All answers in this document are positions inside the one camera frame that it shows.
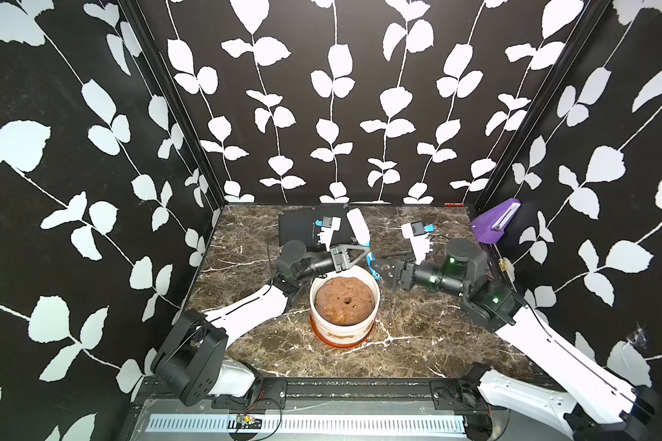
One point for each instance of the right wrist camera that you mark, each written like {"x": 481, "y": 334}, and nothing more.
{"x": 418, "y": 234}

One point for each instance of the black front mounting rail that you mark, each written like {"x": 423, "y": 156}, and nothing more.
{"x": 440, "y": 394}

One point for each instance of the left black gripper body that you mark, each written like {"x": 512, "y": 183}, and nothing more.
{"x": 334, "y": 254}

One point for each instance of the white ceramic pot with mud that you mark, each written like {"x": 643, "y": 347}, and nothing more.
{"x": 345, "y": 304}

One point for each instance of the black flat case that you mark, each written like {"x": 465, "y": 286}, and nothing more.
{"x": 298, "y": 224}

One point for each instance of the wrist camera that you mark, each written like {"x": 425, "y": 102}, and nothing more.
{"x": 327, "y": 226}
{"x": 418, "y": 234}

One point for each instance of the white and blue scrub brush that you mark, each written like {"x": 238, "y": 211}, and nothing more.
{"x": 362, "y": 235}

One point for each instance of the small circuit board with wires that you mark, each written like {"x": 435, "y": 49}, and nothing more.
{"x": 246, "y": 422}

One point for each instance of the orange pot saucer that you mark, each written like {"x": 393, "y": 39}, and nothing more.
{"x": 347, "y": 344}

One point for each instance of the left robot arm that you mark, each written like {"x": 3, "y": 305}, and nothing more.
{"x": 192, "y": 362}

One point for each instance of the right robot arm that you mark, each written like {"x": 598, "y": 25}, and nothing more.
{"x": 593, "y": 404}

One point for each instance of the white perforated strip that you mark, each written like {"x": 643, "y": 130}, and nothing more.
{"x": 405, "y": 425}

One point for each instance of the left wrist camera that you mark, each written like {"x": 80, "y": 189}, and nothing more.
{"x": 327, "y": 226}

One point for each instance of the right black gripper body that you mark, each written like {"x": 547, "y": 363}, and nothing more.
{"x": 408, "y": 279}

